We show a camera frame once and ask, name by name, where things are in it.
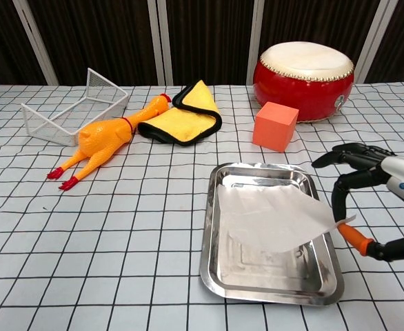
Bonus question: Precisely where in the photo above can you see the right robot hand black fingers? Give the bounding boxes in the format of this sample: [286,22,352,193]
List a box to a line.
[311,143,404,263]

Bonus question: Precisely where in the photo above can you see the white paper sheet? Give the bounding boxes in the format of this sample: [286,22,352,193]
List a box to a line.
[218,182,357,252]

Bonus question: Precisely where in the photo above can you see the silver metal tray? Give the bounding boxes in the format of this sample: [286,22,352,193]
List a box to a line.
[199,162,345,307]

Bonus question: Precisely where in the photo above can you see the red drum white skin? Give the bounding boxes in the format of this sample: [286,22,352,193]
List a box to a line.
[252,41,356,122]

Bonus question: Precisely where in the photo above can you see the orange foam cube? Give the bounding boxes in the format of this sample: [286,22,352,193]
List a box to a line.
[252,101,299,154]

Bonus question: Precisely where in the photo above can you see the yellow cloth black trim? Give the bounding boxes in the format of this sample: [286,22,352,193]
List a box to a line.
[137,79,223,146]

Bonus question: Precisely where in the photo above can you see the orange rubber chicken toy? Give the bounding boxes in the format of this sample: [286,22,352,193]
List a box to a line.
[47,94,172,191]

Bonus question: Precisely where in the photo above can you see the white checked tablecloth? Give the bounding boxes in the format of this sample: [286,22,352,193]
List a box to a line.
[0,81,404,331]

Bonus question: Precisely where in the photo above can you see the dark folding screen white frame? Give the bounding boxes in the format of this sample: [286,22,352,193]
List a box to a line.
[0,0,404,86]

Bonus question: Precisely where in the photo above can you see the white wire mesh basket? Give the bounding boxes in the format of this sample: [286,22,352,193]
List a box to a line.
[21,68,129,147]

